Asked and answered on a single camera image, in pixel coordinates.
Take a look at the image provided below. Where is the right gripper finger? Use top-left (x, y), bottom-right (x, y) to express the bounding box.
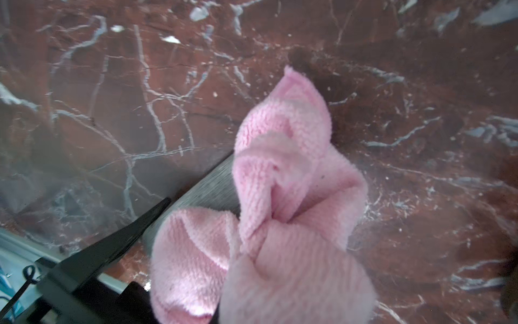
top-left (14, 198), bottom-right (171, 323)

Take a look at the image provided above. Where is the pink cloth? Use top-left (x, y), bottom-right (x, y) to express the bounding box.
top-left (151, 67), bottom-right (377, 323)

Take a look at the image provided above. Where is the grey oval eyeglass case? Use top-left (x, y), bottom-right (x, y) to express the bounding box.
top-left (142, 153), bottom-right (240, 257)

